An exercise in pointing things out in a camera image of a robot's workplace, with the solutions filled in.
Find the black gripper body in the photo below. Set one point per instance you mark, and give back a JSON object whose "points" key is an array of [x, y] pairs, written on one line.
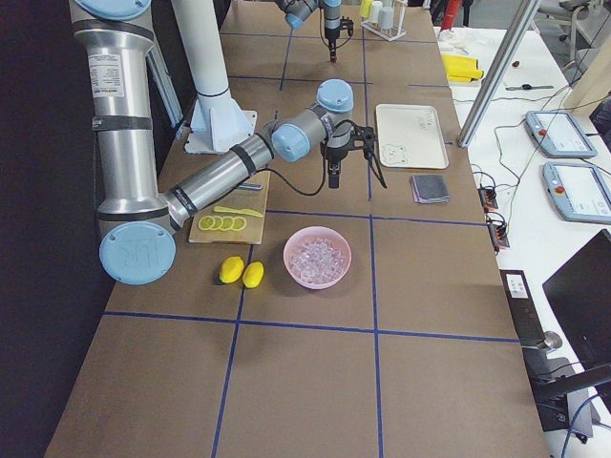
{"points": [[329, 26], [335, 156]]}

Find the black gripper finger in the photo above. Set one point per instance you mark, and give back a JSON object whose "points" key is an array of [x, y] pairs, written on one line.
{"points": [[333, 174], [332, 47]]}

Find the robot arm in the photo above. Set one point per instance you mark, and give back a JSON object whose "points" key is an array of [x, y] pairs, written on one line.
{"points": [[296, 13], [137, 221]]}

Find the yellow upturned cup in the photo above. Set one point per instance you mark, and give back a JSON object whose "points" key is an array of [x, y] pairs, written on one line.
{"points": [[365, 8]]}

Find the white upturned cup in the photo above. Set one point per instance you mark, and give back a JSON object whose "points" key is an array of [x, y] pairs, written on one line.
{"points": [[374, 11]]}

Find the green upturned cup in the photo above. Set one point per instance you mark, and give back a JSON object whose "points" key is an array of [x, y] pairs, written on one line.
{"points": [[386, 18]]}

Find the pile of clear ice cubes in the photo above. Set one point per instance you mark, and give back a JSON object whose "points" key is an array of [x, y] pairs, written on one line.
{"points": [[317, 261]]}

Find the cream bear tray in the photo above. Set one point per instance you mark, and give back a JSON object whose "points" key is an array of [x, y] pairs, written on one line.
{"points": [[410, 136]]}

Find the steel rod with black cap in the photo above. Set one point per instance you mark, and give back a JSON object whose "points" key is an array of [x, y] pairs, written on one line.
{"points": [[256, 187]]}

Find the pink bowl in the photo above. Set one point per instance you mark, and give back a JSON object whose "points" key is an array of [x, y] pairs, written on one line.
{"points": [[312, 232]]}

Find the grey folded cloth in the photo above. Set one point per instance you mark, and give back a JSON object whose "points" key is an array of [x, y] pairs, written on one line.
{"points": [[427, 189]]}

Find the wooden cutting board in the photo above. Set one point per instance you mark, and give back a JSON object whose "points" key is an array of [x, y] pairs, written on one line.
{"points": [[253, 232]]}

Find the lemon slice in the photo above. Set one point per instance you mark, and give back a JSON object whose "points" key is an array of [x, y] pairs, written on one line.
{"points": [[218, 223], [229, 223], [239, 224], [206, 223]]}

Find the yellow plastic knife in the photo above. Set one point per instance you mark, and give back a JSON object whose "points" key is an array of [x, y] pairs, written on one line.
{"points": [[234, 211]]}

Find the whole yellow lemon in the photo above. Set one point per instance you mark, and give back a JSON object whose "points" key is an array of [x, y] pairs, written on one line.
{"points": [[231, 269], [253, 274]]}

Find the yellow cloth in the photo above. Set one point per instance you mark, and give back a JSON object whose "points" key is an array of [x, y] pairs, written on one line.
{"points": [[461, 68]]}

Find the teach pendant tablet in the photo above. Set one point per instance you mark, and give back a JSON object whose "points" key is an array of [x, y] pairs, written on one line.
{"points": [[558, 135], [578, 192]]}

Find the black power strip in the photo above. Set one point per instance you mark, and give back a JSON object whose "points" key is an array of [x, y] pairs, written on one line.
{"points": [[522, 308]]}

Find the black monitor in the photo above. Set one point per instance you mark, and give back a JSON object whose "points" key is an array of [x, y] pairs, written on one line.
{"points": [[579, 295]]}

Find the white wire cup rack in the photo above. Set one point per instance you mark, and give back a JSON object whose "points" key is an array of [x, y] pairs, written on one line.
{"points": [[397, 31]]}

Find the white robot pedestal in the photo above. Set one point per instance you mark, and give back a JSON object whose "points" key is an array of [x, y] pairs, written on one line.
{"points": [[218, 122]]}

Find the aluminium frame post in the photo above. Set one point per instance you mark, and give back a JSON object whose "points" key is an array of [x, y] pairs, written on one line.
{"points": [[501, 62]]}

